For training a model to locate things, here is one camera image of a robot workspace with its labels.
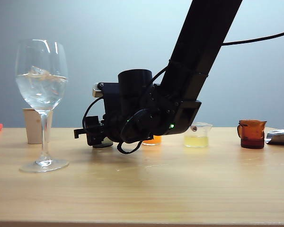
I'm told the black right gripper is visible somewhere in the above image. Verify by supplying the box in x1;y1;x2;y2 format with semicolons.
73;82;129;146

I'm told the smoky grey measuring cup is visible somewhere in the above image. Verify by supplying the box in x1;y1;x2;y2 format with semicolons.
92;138;114;149

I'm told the beige paper cup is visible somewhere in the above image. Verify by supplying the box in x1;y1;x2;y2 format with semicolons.
22;108;54;145

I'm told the clear cup with orange juice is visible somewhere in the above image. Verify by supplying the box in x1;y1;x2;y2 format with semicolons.
143;135;162;147

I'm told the amber measuring cup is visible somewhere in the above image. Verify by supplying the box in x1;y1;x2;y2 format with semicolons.
236;120;267;149

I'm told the clear stemmed wine glass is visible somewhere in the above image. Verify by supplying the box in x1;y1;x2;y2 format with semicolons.
15;39;70;174

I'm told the clear ice cube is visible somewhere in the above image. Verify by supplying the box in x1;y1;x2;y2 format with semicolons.
29;65;53;79

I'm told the beaker with yellow liquid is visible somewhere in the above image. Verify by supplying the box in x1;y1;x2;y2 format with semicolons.
183;122;213;148

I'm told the black camera cable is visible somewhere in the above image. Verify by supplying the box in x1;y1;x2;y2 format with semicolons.
82;96;105;130

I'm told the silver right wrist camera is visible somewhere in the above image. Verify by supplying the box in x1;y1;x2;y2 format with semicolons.
92;82;104;97

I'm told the black looped gripper cable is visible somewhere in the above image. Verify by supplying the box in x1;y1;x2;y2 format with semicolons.
117;139;142;155

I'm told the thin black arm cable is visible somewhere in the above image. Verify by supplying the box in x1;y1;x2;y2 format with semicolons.
223;28;284;45

